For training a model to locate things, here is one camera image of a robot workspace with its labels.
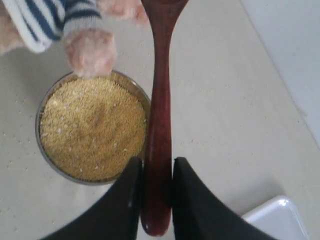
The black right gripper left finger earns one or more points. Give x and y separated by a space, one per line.
113 217

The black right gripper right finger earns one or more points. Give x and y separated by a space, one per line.
199 215

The dark red wooden spoon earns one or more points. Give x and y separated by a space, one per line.
157 171

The beige teddy bear striped shirt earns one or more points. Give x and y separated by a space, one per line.
90 49

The white plastic tray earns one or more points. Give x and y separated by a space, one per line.
278 217

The steel bowl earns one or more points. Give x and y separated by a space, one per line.
116 76

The yellow millet grain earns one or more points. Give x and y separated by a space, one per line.
91 128

